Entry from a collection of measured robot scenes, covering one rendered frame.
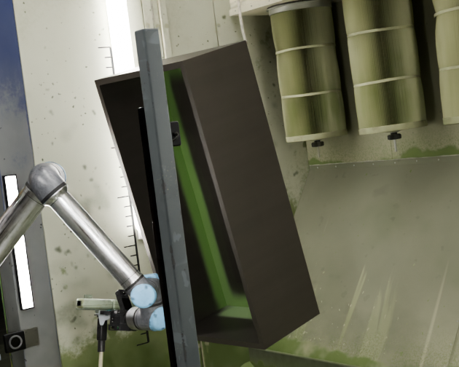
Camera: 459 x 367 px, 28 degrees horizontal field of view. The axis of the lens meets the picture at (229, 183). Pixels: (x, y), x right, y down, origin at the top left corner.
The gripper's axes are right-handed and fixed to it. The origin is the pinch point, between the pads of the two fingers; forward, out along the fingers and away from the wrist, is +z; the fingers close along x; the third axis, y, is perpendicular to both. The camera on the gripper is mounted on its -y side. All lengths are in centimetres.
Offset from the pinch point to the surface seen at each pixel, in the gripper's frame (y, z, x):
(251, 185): -51, -54, 31
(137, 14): -149, 48, 55
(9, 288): -9, 73, 3
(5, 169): -64, 65, -7
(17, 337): 13, 65, 4
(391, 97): -102, -62, 119
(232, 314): 1, -8, 70
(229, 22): -157, 38, 112
